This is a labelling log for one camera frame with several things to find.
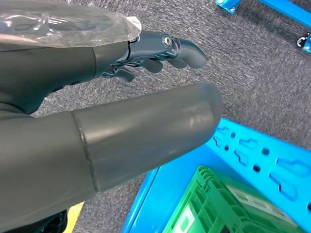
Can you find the loose yellow tape strip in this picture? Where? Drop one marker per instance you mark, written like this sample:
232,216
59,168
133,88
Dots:
74,218

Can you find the clear plastic wrap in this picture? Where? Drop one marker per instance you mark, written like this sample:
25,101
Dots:
72,29

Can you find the green plastic crate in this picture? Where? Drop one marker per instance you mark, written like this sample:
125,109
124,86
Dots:
214,205

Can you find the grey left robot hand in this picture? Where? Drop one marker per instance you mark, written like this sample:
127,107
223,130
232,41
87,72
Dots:
36,70

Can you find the blue metal shelf rack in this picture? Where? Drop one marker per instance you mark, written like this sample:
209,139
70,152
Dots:
286,8
174,180

